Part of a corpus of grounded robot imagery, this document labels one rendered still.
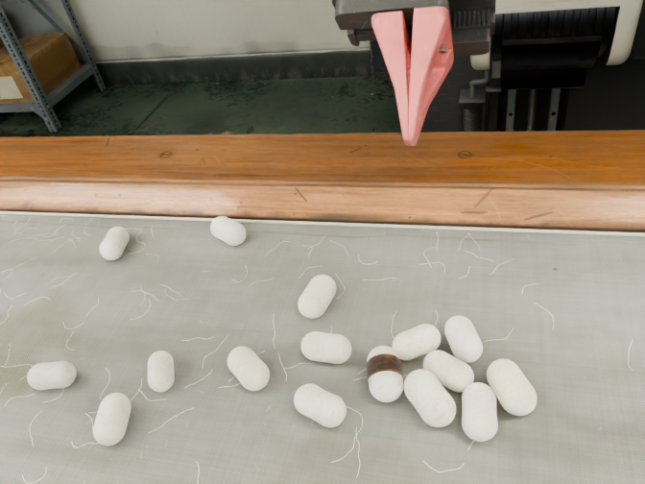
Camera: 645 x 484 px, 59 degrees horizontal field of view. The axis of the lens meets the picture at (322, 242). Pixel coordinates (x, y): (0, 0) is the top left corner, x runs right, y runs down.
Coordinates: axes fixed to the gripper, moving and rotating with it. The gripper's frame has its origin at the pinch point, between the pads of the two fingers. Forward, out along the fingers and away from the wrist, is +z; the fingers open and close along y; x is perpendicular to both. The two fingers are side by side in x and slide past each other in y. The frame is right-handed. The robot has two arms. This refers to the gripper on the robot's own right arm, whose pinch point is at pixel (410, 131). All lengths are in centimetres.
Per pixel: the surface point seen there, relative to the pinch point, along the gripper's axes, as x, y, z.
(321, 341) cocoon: 1.2, -5.4, 13.9
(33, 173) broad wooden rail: 12.2, -41.6, -0.8
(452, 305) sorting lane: 6.5, 2.7, 10.9
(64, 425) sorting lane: -2.4, -21.7, 20.7
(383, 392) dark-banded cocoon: -0.6, -0.8, 16.6
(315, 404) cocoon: -1.8, -4.6, 17.6
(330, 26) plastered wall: 175, -60, -109
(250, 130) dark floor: 162, -86, -60
